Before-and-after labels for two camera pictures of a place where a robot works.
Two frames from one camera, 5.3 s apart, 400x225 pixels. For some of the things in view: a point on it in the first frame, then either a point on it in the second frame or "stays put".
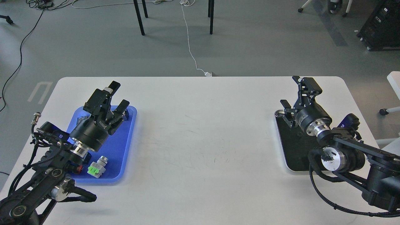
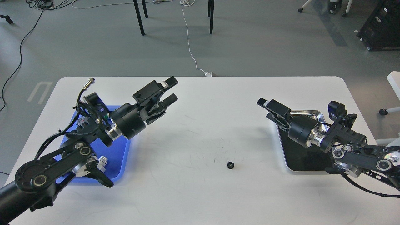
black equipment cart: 382,31 stays put
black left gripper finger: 99,102 → 149,93
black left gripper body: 92,132 → 129,119
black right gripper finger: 285,103 → 279,121
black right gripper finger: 308,89 → 278,108
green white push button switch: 96,169 stays put
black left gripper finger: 122,106 → 168,101
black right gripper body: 312,118 → 305,131
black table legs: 211,9 stays put
